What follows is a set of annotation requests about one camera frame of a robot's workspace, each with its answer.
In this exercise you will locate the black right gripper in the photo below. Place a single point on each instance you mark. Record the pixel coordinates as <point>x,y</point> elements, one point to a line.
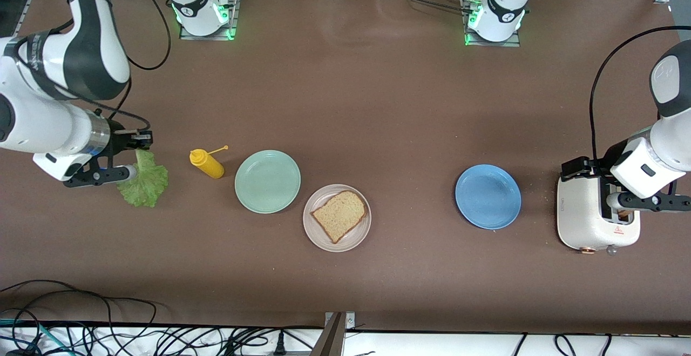
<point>118,141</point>

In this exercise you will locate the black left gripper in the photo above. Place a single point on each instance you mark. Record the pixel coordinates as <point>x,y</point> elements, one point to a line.
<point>603,161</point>

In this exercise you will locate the green lettuce leaf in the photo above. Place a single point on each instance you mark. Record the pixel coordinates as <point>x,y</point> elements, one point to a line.
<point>143,183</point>

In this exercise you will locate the brown bread slice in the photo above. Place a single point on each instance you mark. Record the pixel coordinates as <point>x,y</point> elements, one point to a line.
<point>625,215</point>
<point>340,215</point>

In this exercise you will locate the yellow mustard squeeze bottle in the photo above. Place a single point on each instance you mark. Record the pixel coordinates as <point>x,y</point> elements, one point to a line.
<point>208,166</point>

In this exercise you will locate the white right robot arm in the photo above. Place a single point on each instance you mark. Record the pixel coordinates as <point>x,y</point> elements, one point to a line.
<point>54,123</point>

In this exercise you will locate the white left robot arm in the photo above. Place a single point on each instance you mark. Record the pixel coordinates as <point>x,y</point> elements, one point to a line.
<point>672,140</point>

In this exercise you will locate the blue plate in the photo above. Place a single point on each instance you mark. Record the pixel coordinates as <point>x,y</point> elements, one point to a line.
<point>488,196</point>

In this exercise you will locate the mint green plate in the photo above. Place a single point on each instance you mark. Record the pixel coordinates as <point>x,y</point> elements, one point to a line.
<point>267,183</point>

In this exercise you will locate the beige plate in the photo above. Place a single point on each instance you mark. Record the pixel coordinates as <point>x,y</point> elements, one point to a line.
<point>356,237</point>

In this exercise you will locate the white two-slot toaster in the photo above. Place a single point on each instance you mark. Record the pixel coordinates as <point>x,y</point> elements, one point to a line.
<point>580,215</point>

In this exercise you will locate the brown table cover mat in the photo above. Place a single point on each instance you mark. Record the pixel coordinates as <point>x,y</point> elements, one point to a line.
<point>345,75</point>

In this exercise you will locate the black power plug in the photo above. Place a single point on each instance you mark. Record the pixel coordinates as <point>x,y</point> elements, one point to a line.
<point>279,345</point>

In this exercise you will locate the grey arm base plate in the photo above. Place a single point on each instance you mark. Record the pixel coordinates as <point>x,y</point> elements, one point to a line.
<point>234,5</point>
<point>513,43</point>

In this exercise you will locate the grey metal post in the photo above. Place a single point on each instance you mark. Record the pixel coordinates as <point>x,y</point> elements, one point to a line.
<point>330,341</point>

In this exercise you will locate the silver corner bracket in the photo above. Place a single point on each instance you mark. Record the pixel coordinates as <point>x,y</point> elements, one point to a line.
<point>350,321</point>

